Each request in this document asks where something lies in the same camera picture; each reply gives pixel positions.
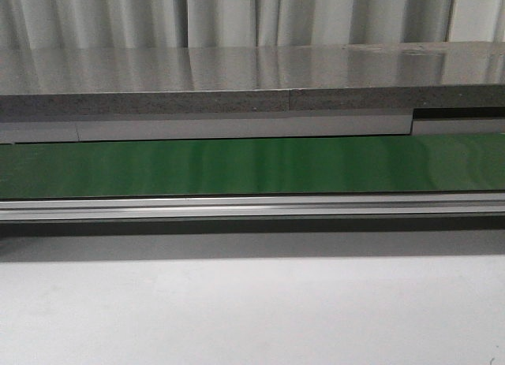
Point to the grey stone counter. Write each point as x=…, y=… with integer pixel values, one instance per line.
x=110, y=94

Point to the white pleated curtain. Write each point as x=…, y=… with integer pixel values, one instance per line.
x=81, y=24

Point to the aluminium conveyor frame rail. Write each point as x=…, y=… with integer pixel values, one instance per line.
x=244, y=207

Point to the green conveyor belt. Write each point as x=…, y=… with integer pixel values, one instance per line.
x=312, y=165

